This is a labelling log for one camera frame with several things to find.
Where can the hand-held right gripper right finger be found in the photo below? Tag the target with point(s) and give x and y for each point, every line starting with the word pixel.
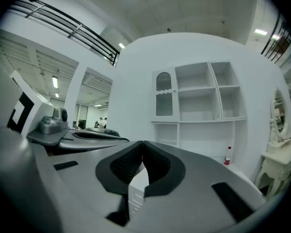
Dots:
pixel 196 190

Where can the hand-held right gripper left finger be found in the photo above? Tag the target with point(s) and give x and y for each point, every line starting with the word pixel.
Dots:
pixel 87 178

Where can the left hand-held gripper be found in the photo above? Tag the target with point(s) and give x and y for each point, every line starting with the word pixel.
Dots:
pixel 38 110

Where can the white cabinet door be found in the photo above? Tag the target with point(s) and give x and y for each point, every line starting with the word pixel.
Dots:
pixel 163 92

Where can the white open shelf unit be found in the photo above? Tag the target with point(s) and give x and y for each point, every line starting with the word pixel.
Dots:
pixel 198 105

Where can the black office chair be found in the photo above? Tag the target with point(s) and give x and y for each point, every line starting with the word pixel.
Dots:
pixel 82 124

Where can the red-capped plastic bottle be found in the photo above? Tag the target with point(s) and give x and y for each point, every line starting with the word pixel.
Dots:
pixel 228 158

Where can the rectangular ceiling light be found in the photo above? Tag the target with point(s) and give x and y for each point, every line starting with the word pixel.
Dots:
pixel 54 81
pixel 121 45
pixel 260 31
pixel 57 94

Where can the cream carved dressing table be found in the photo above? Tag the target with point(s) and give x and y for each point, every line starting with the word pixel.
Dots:
pixel 281 164

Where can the black metal railing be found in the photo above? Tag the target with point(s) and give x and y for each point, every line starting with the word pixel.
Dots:
pixel 271 34
pixel 75 31

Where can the oval cream-framed mirror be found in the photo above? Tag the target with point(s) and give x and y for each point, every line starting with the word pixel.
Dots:
pixel 280 113

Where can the brown cardboard box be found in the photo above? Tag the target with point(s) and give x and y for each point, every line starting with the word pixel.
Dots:
pixel 283 44

